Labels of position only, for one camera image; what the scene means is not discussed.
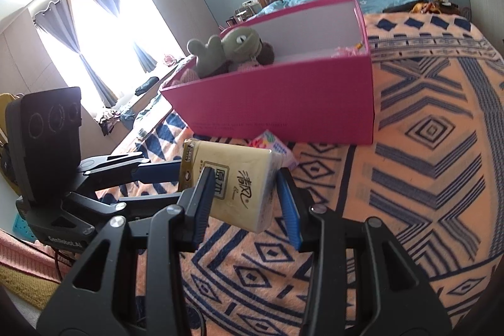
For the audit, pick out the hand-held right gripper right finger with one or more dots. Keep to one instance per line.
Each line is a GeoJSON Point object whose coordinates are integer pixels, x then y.
{"type": "Point", "coordinates": [289, 210]}

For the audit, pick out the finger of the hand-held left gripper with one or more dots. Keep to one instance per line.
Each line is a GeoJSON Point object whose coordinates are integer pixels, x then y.
{"type": "Point", "coordinates": [161, 171]}
{"type": "Point", "coordinates": [149, 203]}

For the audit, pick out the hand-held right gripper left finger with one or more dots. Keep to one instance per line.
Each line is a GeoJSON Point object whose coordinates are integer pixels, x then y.
{"type": "Point", "coordinates": [204, 202]}

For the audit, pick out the yellow tissue pack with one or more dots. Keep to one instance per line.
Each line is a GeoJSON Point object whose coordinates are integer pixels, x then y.
{"type": "Point", "coordinates": [236, 178]}

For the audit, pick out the pink knitted bear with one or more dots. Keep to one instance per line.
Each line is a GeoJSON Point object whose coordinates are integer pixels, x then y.
{"type": "Point", "coordinates": [188, 75]}

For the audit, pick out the pink cardboard box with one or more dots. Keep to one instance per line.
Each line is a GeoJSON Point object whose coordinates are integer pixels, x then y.
{"type": "Point", "coordinates": [295, 96]}

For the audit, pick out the green plush toy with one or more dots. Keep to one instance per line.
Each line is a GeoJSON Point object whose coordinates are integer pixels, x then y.
{"type": "Point", "coordinates": [236, 40]}

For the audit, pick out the brown and white plush toy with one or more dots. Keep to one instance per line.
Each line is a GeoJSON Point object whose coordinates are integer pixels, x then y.
{"type": "Point", "coordinates": [267, 52]}

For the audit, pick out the blue plastic basket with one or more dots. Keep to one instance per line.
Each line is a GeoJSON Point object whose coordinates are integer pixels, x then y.
{"type": "Point", "coordinates": [23, 227]}

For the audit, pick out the pile of clothes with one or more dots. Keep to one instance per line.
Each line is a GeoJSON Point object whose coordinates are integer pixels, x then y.
{"type": "Point", "coordinates": [114, 119]}

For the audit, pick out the colourful tissue packet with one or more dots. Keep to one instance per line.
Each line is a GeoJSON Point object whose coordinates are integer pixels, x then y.
{"type": "Point", "coordinates": [267, 141]}

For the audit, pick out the black pouch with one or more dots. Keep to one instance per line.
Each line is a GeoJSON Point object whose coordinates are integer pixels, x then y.
{"type": "Point", "coordinates": [146, 85]}

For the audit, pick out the pink knitted cloth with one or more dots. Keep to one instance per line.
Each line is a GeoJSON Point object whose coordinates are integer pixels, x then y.
{"type": "Point", "coordinates": [23, 253]}

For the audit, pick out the pink fan ornament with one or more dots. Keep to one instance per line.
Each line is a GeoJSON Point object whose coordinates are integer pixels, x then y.
{"type": "Point", "coordinates": [169, 59]}

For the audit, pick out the olive knitted cloth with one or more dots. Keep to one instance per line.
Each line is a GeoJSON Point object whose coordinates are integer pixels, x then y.
{"type": "Point", "coordinates": [23, 288]}

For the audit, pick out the pink fluffy plush toy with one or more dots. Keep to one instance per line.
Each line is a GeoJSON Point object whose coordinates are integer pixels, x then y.
{"type": "Point", "coordinates": [242, 65]}

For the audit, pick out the pale pink frilly toy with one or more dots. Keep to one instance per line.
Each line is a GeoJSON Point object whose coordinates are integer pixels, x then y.
{"type": "Point", "coordinates": [346, 50]}

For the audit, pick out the cluttered bedside table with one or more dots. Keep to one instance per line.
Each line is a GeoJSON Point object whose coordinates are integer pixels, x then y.
{"type": "Point", "coordinates": [242, 13]}

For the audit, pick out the yellow and black garment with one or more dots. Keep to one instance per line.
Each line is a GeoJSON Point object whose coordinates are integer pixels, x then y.
{"type": "Point", "coordinates": [425, 8]}

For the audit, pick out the dark wooden nightstand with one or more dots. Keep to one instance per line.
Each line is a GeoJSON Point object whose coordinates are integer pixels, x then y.
{"type": "Point", "coordinates": [456, 10]}

